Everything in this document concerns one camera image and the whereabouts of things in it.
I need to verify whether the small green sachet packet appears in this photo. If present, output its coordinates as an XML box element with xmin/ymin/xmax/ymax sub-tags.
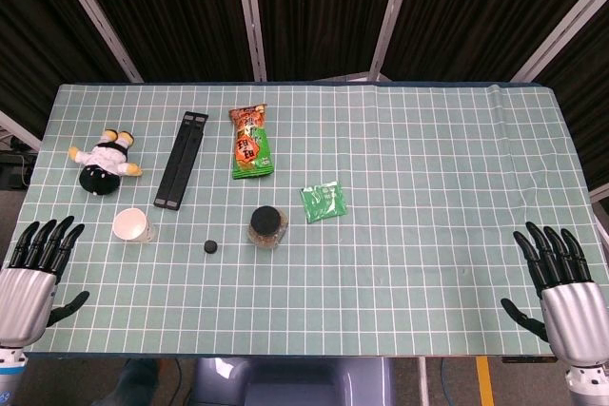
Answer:
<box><xmin>299</xmin><ymin>180</ymin><xmax>348</xmax><ymax>225</ymax></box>

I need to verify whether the white frame post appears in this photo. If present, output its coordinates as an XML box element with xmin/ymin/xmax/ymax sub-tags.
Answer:
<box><xmin>47</xmin><ymin>0</ymin><xmax>145</xmax><ymax>84</ymax></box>
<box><xmin>368</xmin><ymin>0</ymin><xmax>419</xmax><ymax>83</ymax></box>
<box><xmin>509</xmin><ymin>0</ymin><xmax>609</xmax><ymax>84</ymax></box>
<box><xmin>232</xmin><ymin>0</ymin><xmax>268</xmax><ymax>83</ymax></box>
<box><xmin>0</xmin><ymin>109</ymin><xmax>43</xmax><ymax>152</ymax></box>

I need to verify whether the purple robot base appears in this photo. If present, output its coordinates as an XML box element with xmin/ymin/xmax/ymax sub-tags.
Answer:
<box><xmin>191</xmin><ymin>356</ymin><xmax>397</xmax><ymax>406</ymax></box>

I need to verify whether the black flat strap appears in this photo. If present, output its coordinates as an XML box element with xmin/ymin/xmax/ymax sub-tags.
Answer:
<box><xmin>153</xmin><ymin>110</ymin><xmax>210</xmax><ymax>211</ymax></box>

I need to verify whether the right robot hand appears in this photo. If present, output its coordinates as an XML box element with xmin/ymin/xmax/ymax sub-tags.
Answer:
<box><xmin>500</xmin><ymin>221</ymin><xmax>607</xmax><ymax>371</ymax></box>

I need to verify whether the plush penguin toy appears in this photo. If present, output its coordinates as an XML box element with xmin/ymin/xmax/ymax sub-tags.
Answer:
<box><xmin>68</xmin><ymin>128</ymin><xmax>145</xmax><ymax>197</ymax></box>

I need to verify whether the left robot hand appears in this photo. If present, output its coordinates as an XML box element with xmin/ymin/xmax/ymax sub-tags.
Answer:
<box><xmin>0</xmin><ymin>216</ymin><xmax>91</xmax><ymax>349</ymax></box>

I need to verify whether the white paper cup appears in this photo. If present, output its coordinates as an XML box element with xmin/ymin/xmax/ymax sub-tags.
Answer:
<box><xmin>112</xmin><ymin>207</ymin><xmax>155</xmax><ymax>244</ymax></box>

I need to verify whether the glass jar with black lid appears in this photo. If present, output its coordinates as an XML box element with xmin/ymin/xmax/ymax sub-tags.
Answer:
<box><xmin>246</xmin><ymin>205</ymin><xmax>289</xmax><ymax>250</ymax></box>

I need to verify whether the green grid table mat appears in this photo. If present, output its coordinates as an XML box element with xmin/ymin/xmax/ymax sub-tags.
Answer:
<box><xmin>0</xmin><ymin>81</ymin><xmax>606</xmax><ymax>358</ymax></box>

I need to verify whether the orange green snack bag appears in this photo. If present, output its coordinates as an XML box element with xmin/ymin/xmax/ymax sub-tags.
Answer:
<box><xmin>228</xmin><ymin>103</ymin><xmax>276</xmax><ymax>182</ymax></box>

